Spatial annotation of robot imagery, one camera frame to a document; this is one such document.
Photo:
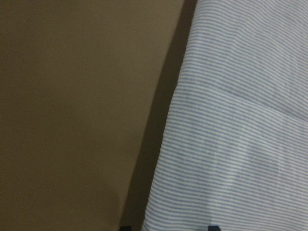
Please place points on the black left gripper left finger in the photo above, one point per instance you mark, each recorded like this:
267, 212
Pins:
125, 228

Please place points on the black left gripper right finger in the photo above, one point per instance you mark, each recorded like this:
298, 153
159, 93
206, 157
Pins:
213, 228

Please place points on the blue striped dress shirt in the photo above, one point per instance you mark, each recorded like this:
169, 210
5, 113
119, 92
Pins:
235, 146

